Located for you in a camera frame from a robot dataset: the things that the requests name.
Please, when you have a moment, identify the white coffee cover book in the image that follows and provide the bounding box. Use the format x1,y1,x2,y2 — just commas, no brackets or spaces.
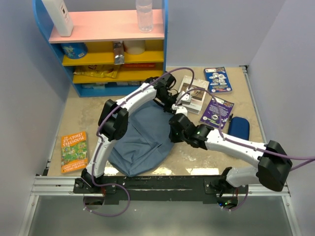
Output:
179,75,209,114

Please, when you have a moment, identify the blue fabric backpack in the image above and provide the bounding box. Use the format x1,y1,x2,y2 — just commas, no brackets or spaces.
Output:
108,101,174,177

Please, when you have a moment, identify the blue zip pencil case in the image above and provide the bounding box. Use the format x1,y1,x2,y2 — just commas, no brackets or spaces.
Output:
227,117,250,141

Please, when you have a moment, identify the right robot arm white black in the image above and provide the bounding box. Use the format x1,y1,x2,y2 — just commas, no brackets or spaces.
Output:
169,114,292,193

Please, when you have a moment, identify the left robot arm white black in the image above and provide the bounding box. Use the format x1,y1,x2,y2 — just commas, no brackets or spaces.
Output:
81,72,177,193

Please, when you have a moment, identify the yellow snack bag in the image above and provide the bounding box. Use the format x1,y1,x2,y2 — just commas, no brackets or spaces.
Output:
73,64,120,78

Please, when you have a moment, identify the purple cover book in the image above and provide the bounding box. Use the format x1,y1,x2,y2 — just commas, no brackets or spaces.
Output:
200,97,234,129

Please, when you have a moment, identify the red flat box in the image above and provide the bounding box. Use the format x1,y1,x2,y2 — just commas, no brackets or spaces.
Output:
123,62,156,68

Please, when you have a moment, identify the blue cartoon book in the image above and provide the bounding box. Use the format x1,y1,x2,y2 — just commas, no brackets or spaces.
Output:
204,67,232,93

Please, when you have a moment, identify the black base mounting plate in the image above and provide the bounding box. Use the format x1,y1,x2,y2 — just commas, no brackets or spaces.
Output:
73,176,248,206

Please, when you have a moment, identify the blue shelf unit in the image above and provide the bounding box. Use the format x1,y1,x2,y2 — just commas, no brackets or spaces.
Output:
32,0,169,97

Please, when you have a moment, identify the clear plastic water bottle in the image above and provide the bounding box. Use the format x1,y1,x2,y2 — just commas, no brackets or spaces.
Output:
135,0,154,33

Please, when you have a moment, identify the blue round tin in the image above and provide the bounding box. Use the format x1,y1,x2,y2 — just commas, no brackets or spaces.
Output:
61,43,88,59

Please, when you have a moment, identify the orange green children book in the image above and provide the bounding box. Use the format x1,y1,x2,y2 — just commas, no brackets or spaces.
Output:
61,131,88,174

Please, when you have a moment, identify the white rectangular box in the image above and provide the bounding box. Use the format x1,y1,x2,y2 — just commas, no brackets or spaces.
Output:
42,0,74,37

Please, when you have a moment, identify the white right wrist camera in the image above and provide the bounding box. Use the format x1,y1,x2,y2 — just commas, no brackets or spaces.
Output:
171,104,188,116

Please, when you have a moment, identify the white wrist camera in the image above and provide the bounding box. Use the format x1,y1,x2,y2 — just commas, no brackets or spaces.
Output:
171,104,188,116
177,91,192,106

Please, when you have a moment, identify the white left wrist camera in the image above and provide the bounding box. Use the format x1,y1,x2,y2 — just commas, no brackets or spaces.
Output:
177,91,192,106

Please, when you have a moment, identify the aluminium frame rail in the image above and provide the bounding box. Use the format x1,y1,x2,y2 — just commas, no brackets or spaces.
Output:
31,176,290,197

